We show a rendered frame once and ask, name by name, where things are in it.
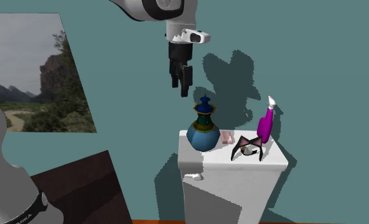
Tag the blue lidded vase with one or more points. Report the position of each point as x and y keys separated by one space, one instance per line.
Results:
x=203 y=130

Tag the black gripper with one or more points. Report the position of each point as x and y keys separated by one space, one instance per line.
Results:
x=179 y=54

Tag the landscape wall picture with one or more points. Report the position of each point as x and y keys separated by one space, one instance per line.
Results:
x=32 y=80

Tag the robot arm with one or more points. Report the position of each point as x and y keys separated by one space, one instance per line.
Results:
x=178 y=29

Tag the pink rectangular block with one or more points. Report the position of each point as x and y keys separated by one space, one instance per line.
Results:
x=226 y=136

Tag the magenta spray bottle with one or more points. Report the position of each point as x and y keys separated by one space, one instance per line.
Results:
x=265 y=125

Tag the black cat ear headband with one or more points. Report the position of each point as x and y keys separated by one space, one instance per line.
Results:
x=248 y=145

